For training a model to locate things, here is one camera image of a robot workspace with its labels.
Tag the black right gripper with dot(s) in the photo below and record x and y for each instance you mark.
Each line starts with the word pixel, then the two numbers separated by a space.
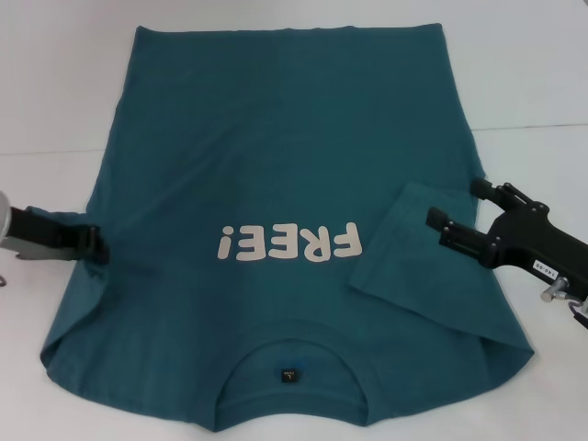
pixel 533 239

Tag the teal t-shirt with FREE print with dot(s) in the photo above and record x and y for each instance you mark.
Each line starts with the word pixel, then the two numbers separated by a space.
pixel 275 138

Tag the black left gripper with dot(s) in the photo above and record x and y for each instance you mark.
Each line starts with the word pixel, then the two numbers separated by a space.
pixel 32 234

